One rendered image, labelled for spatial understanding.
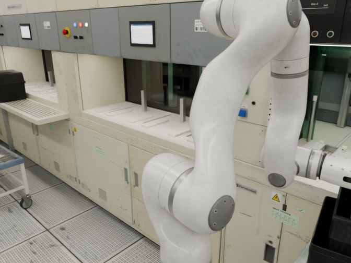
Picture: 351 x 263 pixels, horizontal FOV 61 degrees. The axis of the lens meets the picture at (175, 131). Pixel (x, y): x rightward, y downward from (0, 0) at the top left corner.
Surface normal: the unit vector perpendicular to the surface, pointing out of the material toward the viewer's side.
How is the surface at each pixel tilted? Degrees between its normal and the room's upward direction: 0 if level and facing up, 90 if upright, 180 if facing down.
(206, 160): 52
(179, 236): 28
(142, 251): 0
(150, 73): 90
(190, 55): 90
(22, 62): 90
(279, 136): 58
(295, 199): 90
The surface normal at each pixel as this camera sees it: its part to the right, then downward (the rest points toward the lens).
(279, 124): -0.54, -0.34
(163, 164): -0.35, -0.76
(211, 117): -0.11, -0.08
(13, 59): 0.73, 0.22
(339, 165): -0.06, -0.91
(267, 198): -0.68, 0.25
